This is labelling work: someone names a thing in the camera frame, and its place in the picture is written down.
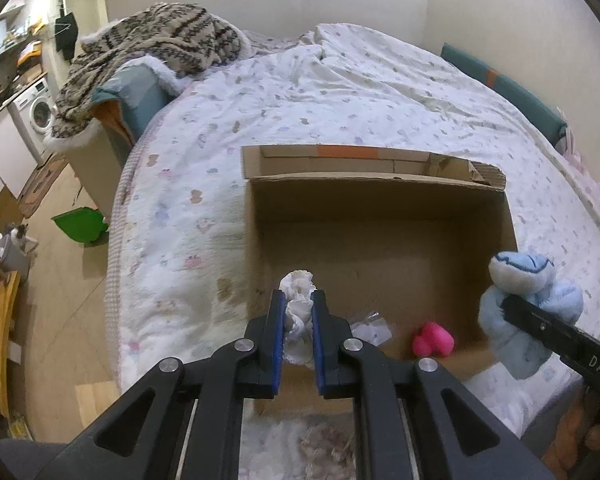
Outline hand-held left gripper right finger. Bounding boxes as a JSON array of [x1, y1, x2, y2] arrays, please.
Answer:
[[312, 290, 557, 480]]

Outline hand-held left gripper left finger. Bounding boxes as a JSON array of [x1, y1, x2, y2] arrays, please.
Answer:
[[30, 290, 287, 480]]

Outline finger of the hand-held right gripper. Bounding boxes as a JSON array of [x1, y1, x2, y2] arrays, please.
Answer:
[[500, 294, 600, 397]]

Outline white sock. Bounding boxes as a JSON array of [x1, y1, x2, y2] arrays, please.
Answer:
[[278, 270, 317, 367]]

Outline light blue plush toy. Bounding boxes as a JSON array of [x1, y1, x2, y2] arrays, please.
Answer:
[[478, 251, 584, 380]]

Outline pink soft toy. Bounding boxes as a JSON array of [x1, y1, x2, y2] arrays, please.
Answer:
[[412, 322, 455, 359]]

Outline cardboard box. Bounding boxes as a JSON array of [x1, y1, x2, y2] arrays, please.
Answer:
[[241, 144, 519, 418]]

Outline clear plastic wrapper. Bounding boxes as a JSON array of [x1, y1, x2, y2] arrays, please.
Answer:
[[351, 312, 394, 346]]

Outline white fluffy rug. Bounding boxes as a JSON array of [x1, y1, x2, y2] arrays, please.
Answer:
[[239, 414, 357, 480]]

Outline orange plush toy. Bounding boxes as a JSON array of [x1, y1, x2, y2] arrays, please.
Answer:
[[541, 395, 600, 476]]

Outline white printed bed duvet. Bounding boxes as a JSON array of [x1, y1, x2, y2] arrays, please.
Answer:
[[105, 22, 600, 438]]

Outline green dustpan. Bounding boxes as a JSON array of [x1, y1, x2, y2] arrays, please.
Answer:
[[51, 206, 110, 246]]

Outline teal headboard pad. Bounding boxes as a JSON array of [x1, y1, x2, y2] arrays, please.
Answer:
[[440, 42, 568, 142]]

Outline yellow wooden chair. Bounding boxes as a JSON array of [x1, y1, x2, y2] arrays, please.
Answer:
[[0, 260, 23, 418]]

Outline teal cushion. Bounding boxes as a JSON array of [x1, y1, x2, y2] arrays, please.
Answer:
[[91, 62, 182, 145]]

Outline brown door mat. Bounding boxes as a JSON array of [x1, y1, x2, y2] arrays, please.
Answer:
[[18, 154, 69, 219]]

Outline patterned knit fleece blanket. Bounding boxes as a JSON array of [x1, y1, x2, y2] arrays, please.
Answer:
[[42, 2, 253, 151]]

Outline white washing machine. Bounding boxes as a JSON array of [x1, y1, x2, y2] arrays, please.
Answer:
[[11, 78, 58, 166]]

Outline white kitchen cabinet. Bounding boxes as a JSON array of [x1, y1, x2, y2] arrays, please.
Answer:
[[0, 105, 38, 196]]

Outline black hanging garment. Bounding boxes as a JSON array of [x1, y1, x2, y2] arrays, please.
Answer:
[[54, 12, 78, 63]]

